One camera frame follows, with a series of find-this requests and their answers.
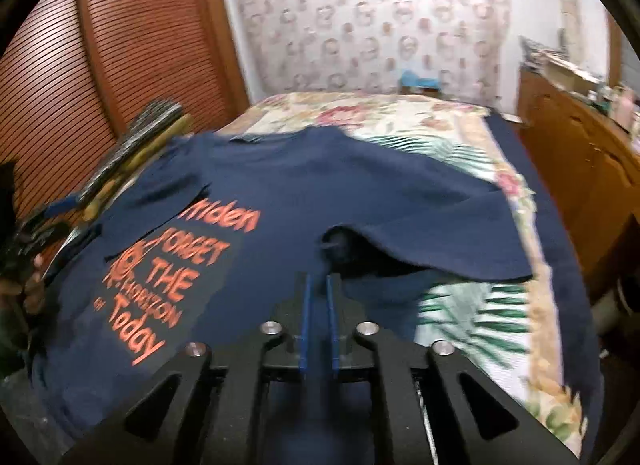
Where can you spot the blue cloth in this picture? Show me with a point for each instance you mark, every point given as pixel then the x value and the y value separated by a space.
pixel 420 81

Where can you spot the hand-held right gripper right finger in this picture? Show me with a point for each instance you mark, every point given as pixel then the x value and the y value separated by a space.
pixel 331 325

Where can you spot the dark patterned cushion, gold edge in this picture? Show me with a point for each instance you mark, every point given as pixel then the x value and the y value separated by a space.
pixel 145 130

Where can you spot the cardboard box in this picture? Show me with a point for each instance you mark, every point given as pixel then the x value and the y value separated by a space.
pixel 567 70

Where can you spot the striped patterned bag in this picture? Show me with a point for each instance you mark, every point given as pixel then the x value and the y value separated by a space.
pixel 531 51

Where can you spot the navy t-shirt with orange print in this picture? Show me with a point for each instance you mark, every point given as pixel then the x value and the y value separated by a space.
pixel 310 195

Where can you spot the pink bottle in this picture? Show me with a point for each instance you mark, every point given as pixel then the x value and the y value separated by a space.
pixel 625 107

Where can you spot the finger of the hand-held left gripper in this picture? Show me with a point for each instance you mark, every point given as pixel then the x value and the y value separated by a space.
pixel 70 255
pixel 60 212

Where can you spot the person's left hand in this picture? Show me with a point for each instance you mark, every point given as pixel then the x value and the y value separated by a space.
pixel 35 287

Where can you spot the bed with floral blanket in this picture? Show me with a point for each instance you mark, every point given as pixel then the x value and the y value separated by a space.
pixel 465 145

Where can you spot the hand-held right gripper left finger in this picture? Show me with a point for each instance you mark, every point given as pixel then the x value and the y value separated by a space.
pixel 304 325

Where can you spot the wooden cabinet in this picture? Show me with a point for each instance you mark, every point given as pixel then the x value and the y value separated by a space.
pixel 580 155

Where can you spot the navy bed sheet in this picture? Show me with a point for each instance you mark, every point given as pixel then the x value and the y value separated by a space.
pixel 550 225

